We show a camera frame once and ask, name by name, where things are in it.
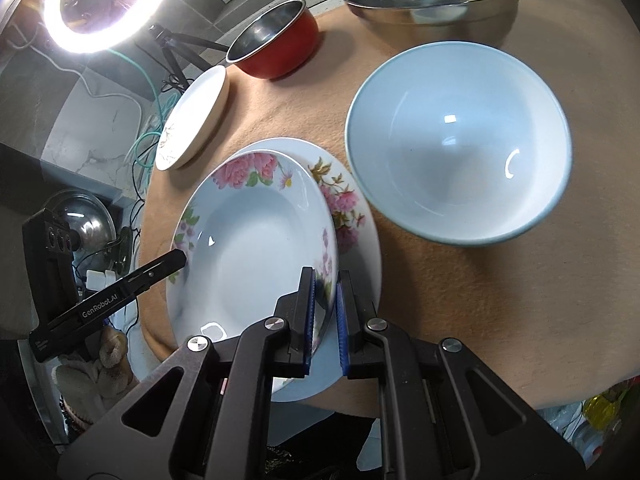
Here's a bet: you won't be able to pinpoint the floral plate pink roses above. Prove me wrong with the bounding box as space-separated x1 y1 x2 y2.
166 150 337 348

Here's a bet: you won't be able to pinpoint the white plate gold leaf pattern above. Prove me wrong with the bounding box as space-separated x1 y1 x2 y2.
155 65 230 171

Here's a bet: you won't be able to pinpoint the light blue ceramic bowl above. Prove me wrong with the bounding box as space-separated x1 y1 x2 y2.
345 41 573 247

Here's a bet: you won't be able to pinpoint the steel pot lid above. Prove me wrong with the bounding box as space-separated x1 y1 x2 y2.
44 188 116 256

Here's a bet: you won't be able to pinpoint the white cable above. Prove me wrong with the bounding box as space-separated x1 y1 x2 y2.
8 19 151 146

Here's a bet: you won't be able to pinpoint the ring light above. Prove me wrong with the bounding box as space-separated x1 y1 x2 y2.
42 0 163 54

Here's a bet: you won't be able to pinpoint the floral plate pink blossoms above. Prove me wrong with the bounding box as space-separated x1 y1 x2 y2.
240 138 382 402

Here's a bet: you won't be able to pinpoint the black cable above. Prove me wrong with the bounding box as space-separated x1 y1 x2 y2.
74 74 194 340

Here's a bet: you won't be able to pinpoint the white power strip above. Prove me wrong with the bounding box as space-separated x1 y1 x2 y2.
85 270 118 292

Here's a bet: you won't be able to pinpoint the red steel bowl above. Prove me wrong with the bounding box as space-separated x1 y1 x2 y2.
226 0 320 80

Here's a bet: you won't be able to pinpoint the gloved left hand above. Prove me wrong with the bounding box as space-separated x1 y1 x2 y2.
51 325 139 429

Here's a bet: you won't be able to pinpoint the teal coiled cable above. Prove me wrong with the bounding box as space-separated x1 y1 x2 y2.
106 46 181 191

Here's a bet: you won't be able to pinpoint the black tripod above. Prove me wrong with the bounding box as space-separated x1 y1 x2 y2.
148 23 229 91

